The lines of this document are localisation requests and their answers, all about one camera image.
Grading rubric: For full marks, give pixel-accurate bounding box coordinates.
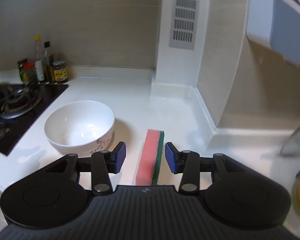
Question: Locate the yellow cap clear bottle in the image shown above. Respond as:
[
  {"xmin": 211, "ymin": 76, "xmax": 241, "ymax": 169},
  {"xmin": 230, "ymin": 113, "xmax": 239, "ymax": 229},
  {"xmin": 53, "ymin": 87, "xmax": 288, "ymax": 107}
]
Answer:
[{"xmin": 34, "ymin": 35, "xmax": 46, "ymax": 83}]

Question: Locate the white ceramic bowl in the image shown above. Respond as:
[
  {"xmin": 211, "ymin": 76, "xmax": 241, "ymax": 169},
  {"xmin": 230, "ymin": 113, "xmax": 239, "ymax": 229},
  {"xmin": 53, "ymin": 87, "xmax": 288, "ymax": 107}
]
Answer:
[{"xmin": 44, "ymin": 100, "xmax": 115, "ymax": 155}]

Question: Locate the dark sauce bottle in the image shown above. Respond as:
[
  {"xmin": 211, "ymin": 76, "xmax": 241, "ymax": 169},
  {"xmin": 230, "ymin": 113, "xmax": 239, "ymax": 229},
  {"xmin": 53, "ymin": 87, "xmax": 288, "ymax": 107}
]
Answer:
[{"xmin": 44, "ymin": 41, "xmax": 55, "ymax": 83}]

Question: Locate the grey ventilation grille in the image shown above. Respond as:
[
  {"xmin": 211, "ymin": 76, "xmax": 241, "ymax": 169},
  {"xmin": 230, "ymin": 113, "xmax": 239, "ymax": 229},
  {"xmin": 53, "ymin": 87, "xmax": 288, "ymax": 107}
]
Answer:
[{"xmin": 169, "ymin": 0, "xmax": 198, "ymax": 50}]

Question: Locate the black glass gas stove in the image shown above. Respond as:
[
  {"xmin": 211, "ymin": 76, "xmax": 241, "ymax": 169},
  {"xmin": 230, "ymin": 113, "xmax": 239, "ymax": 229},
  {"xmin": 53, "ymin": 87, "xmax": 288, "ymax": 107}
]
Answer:
[{"xmin": 0, "ymin": 83, "xmax": 68, "ymax": 155}]

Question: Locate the white blue water heater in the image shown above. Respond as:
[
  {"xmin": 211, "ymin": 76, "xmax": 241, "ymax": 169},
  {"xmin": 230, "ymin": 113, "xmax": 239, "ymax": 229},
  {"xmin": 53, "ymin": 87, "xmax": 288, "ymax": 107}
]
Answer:
[{"xmin": 246, "ymin": 0, "xmax": 300, "ymax": 66}]

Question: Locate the pink and green sponge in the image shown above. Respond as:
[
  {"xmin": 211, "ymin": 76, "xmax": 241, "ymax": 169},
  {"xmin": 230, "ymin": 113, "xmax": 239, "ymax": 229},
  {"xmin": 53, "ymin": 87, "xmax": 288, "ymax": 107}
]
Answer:
[{"xmin": 135, "ymin": 129, "xmax": 165, "ymax": 186}]

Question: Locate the red lid green jar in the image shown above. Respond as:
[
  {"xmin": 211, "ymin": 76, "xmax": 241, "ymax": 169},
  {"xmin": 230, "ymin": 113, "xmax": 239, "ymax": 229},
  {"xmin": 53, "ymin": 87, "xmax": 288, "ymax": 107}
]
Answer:
[{"xmin": 17, "ymin": 59, "xmax": 37, "ymax": 83}]

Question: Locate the glass pot lid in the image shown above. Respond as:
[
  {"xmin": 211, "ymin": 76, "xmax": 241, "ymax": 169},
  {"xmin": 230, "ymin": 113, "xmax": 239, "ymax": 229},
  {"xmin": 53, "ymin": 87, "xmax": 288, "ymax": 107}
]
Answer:
[{"xmin": 280, "ymin": 127, "xmax": 300, "ymax": 156}]

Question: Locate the yellow label sauce jar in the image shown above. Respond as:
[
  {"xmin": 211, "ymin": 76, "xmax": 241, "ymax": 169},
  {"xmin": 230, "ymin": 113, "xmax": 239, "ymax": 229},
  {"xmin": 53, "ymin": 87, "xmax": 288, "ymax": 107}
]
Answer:
[{"xmin": 52, "ymin": 60, "xmax": 68, "ymax": 83}]

